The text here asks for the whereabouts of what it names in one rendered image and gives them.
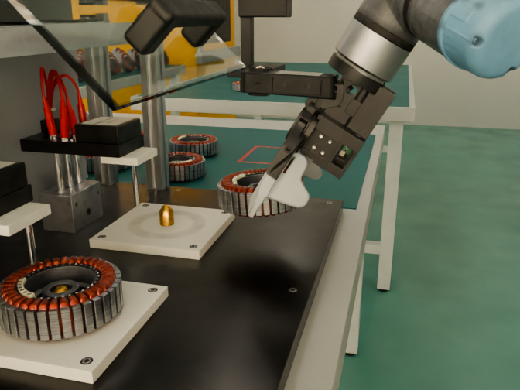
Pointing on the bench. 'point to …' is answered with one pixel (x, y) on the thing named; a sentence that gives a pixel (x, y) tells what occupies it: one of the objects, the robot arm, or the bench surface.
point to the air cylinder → (72, 206)
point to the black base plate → (200, 295)
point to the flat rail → (22, 42)
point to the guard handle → (196, 22)
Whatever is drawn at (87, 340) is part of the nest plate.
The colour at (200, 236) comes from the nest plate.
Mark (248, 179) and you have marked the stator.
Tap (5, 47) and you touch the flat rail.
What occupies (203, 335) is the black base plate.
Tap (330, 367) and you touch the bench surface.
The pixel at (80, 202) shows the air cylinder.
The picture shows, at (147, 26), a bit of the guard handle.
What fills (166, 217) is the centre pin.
